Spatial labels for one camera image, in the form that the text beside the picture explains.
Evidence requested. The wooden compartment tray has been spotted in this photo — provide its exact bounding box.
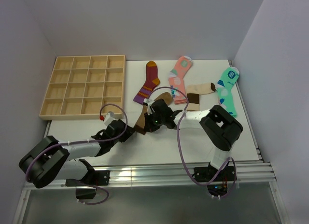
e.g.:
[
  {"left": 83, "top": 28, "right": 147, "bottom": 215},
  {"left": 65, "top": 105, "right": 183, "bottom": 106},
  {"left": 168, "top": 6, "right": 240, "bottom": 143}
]
[{"left": 39, "top": 55, "right": 126, "bottom": 120}]

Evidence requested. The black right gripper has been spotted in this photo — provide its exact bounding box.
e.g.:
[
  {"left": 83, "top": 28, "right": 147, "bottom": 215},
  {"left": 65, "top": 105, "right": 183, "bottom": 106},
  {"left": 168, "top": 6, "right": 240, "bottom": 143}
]
[{"left": 144, "top": 110, "right": 165, "bottom": 133}]

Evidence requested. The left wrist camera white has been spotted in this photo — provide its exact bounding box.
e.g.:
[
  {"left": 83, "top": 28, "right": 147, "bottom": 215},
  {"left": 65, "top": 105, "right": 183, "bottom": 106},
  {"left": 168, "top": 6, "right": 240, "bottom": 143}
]
[{"left": 99, "top": 112, "right": 116, "bottom": 126}]

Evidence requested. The tan brown ribbed sock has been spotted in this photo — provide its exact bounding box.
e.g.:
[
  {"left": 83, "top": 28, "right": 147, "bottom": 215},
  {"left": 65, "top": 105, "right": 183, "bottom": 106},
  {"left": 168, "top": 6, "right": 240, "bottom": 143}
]
[{"left": 134, "top": 92, "right": 173, "bottom": 135}]

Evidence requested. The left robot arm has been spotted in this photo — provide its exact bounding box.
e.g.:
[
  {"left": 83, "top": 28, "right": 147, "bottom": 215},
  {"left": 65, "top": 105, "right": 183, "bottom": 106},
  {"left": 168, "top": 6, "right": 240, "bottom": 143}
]
[{"left": 18, "top": 119, "right": 135, "bottom": 188}]

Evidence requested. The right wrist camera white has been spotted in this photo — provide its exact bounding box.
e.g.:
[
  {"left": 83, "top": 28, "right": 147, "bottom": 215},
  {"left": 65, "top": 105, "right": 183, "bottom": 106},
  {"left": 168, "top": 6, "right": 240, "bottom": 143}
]
[{"left": 143, "top": 98, "right": 154, "bottom": 115}]

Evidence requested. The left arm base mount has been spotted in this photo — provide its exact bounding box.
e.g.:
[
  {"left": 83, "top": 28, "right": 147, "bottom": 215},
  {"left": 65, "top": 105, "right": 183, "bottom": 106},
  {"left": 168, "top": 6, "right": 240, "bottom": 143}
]
[{"left": 65, "top": 170, "right": 110, "bottom": 205}]

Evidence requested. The mint green patterned sock pair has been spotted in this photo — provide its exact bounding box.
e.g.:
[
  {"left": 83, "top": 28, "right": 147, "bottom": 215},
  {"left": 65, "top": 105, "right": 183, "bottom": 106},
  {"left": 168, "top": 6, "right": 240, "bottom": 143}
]
[{"left": 215, "top": 67, "right": 239, "bottom": 117}]

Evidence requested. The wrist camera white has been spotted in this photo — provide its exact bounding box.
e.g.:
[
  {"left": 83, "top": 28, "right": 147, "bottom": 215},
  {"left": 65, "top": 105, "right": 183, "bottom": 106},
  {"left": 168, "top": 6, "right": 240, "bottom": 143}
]
[
  {"left": 143, "top": 98, "right": 154, "bottom": 115},
  {"left": 99, "top": 112, "right": 116, "bottom": 126}
]

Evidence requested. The maroon purple striped sock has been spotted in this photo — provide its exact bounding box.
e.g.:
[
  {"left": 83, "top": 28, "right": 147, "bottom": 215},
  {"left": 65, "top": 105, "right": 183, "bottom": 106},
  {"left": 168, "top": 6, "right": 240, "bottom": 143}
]
[{"left": 133, "top": 61, "right": 160, "bottom": 105}]

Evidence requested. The cream brown striped sock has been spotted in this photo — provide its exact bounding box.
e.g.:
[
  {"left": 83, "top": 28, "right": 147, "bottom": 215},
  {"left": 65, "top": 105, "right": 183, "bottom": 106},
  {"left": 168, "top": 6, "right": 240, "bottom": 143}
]
[{"left": 186, "top": 83, "right": 216, "bottom": 112}]

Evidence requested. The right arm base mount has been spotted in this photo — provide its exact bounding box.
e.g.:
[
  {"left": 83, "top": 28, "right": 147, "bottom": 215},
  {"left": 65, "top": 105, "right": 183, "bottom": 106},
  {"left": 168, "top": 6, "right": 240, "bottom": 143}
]
[{"left": 193, "top": 166, "right": 237, "bottom": 182}]

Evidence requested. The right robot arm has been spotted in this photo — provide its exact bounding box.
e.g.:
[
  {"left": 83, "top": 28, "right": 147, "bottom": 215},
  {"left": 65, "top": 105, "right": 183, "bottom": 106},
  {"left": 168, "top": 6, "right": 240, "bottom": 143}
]
[{"left": 143, "top": 99, "right": 243, "bottom": 181}]

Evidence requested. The aluminium rail frame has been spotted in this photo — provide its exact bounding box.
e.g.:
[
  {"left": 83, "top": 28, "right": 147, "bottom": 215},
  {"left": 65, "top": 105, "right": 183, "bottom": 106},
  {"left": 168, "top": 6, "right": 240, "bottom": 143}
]
[{"left": 13, "top": 117, "right": 285, "bottom": 224}]

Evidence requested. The pink patterned sock pair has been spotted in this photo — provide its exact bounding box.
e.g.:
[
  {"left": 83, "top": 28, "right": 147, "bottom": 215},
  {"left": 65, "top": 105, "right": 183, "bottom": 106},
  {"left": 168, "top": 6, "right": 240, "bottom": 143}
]
[{"left": 168, "top": 56, "right": 193, "bottom": 105}]

